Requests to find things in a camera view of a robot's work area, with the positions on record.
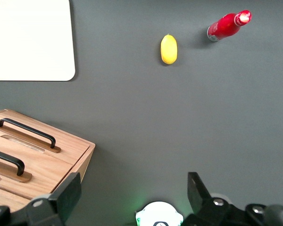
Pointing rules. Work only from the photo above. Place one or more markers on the white plastic tray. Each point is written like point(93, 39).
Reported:
point(30, 40)

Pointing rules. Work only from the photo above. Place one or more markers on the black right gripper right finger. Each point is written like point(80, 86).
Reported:
point(198, 197)

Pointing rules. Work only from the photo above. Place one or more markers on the red coke bottle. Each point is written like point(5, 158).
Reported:
point(224, 27)

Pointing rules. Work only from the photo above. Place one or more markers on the white round device green light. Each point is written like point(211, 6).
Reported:
point(159, 213)

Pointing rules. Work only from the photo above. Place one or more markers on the yellow lemon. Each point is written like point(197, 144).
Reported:
point(169, 49)

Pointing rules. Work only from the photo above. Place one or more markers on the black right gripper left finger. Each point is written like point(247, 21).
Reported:
point(66, 190)

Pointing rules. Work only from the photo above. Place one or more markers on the wooden drawer box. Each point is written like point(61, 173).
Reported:
point(49, 164)

